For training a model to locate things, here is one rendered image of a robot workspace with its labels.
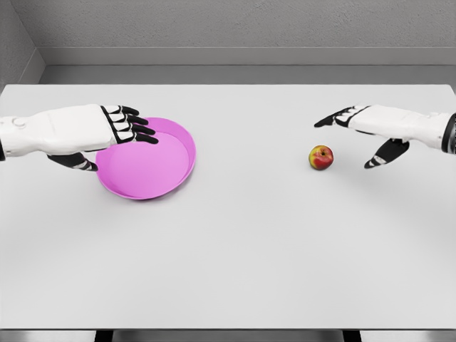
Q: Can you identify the pink round plate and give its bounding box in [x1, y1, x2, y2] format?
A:
[95, 117, 197, 202]

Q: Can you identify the red yellow apple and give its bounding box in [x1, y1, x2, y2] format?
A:
[308, 145, 335, 170]

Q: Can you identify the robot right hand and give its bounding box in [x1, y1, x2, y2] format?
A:
[313, 104, 425, 170]

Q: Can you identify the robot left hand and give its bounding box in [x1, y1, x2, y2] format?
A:
[39, 103, 160, 172]

